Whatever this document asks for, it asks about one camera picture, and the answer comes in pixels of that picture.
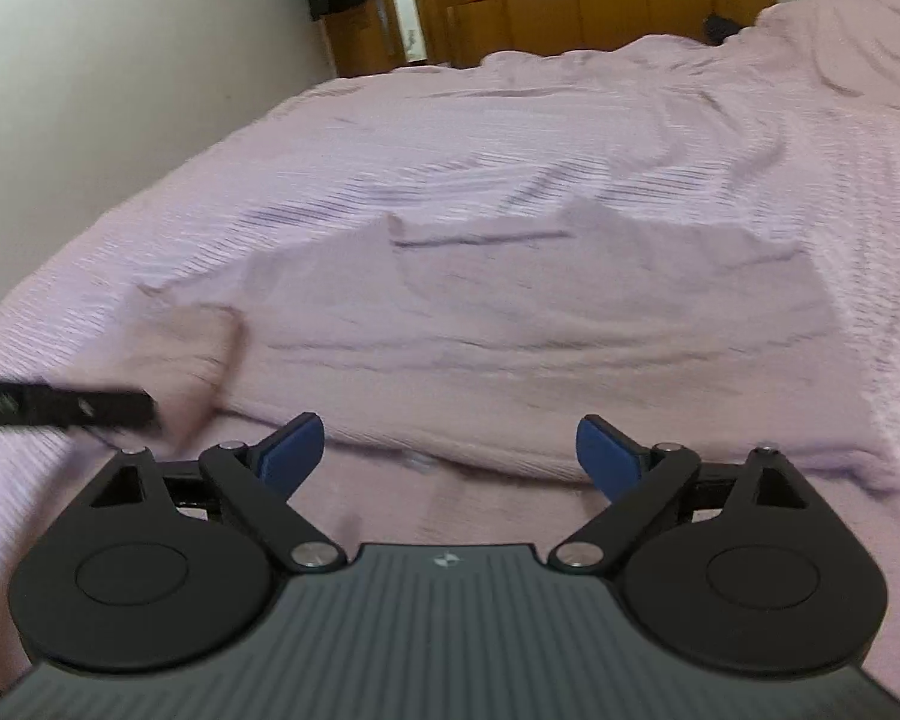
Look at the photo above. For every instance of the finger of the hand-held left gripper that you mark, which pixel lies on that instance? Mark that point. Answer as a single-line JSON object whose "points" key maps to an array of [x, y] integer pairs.
{"points": [[60, 406]]}

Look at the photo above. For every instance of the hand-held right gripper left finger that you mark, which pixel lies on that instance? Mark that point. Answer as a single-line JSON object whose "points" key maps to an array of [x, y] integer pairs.
{"points": [[294, 452]]}

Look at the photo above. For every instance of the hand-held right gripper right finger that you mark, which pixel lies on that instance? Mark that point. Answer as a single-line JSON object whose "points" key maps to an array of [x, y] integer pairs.
{"points": [[604, 452]]}

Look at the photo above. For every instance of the lilac knitted sweater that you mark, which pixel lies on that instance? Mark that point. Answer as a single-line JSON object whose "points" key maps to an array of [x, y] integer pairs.
{"points": [[540, 330]]}

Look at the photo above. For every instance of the pink checked bed sheet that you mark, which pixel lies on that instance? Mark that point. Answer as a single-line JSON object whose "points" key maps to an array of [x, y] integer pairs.
{"points": [[570, 127]]}

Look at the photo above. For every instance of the wooden door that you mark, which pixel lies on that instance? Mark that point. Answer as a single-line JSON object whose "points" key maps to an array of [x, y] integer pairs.
{"points": [[360, 22]]}

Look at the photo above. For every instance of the dark cloth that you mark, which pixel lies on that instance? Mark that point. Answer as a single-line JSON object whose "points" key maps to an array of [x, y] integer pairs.
{"points": [[722, 26]]}

